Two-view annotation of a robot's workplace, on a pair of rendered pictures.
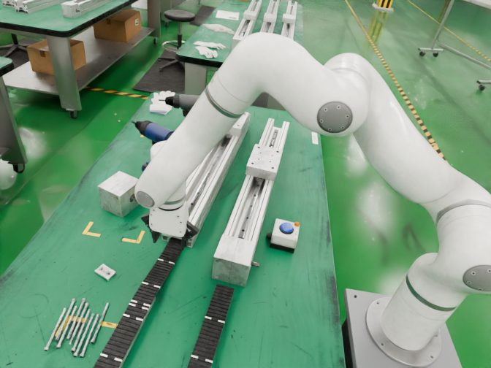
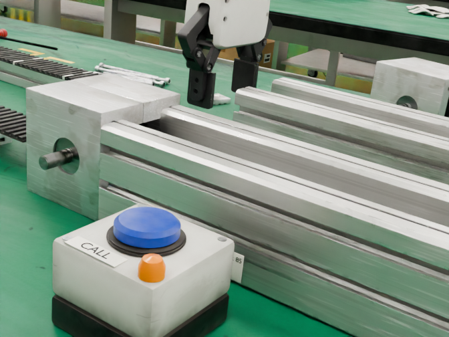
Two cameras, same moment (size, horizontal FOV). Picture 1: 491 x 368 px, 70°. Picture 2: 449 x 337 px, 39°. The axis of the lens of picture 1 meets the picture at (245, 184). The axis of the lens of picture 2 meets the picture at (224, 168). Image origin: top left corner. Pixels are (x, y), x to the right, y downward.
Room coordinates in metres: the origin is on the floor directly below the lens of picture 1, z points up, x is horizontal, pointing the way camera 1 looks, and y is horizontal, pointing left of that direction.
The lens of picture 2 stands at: (0.99, -0.44, 1.02)
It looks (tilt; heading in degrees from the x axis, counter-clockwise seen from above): 21 degrees down; 115
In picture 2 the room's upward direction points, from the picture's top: 6 degrees clockwise
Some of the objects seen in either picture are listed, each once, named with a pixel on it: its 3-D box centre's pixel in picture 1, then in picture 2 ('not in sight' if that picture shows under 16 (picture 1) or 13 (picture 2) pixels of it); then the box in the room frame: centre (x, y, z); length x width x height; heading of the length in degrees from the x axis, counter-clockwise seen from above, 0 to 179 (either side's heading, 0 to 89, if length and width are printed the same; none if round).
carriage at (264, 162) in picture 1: (264, 164); not in sight; (1.10, -0.06, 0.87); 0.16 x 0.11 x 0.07; 172
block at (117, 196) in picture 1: (123, 195); (416, 103); (0.86, 0.39, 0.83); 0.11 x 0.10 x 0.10; 70
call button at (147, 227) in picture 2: (286, 228); (146, 233); (0.80, -0.15, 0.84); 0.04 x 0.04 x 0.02
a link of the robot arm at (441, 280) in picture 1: (459, 264); not in sight; (0.50, -0.45, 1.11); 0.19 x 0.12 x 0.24; 167
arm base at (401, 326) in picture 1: (416, 310); not in sight; (0.53, -0.46, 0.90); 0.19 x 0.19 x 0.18
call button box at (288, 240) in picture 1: (282, 234); (153, 274); (0.81, -0.14, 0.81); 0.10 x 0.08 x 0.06; 82
